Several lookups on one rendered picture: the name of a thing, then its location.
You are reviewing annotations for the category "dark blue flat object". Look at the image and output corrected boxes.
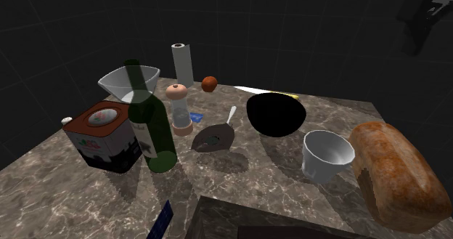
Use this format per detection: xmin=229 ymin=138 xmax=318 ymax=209
xmin=145 ymin=199 xmax=175 ymax=239

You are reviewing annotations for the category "black bowl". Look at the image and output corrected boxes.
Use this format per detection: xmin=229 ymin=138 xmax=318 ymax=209
xmin=246 ymin=92 xmax=307 ymax=138

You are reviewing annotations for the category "brown bread loaf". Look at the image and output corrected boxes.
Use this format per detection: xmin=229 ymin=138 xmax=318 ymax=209
xmin=348 ymin=121 xmax=453 ymax=235

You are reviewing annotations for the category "square tin with brown lid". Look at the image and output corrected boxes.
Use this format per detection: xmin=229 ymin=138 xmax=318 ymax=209
xmin=62 ymin=100 xmax=144 ymax=174

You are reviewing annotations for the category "white cup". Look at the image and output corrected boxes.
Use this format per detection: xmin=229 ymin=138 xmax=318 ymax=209
xmin=301 ymin=129 xmax=356 ymax=185

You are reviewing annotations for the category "white angular bowl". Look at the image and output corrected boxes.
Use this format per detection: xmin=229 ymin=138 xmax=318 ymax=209
xmin=97 ymin=65 xmax=161 ymax=104

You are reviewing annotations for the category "white paper towel roll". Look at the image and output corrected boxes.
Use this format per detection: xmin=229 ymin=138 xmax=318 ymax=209
xmin=171 ymin=43 xmax=195 ymax=89

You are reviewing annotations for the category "clear pepper mill, wooden top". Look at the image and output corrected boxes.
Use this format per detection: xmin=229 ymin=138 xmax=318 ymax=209
xmin=165 ymin=84 xmax=195 ymax=137

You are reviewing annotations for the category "brown scoop with silver handle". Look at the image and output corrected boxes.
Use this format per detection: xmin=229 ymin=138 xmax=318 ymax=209
xmin=190 ymin=105 xmax=237 ymax=154

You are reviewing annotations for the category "white knife with yellow handle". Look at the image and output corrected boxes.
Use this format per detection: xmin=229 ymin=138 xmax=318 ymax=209
xmin=233 ymin=85 xmax=301 ymax=101

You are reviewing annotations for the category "orange-brown round fruit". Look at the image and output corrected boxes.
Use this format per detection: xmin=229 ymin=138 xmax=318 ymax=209
xmin=201 ymin=76 xmax=219 ymax=93

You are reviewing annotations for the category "dark green wine bottle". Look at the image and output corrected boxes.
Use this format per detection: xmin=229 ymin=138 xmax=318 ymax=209
xmin=123 ymin=58 xmax=178 ymax=174

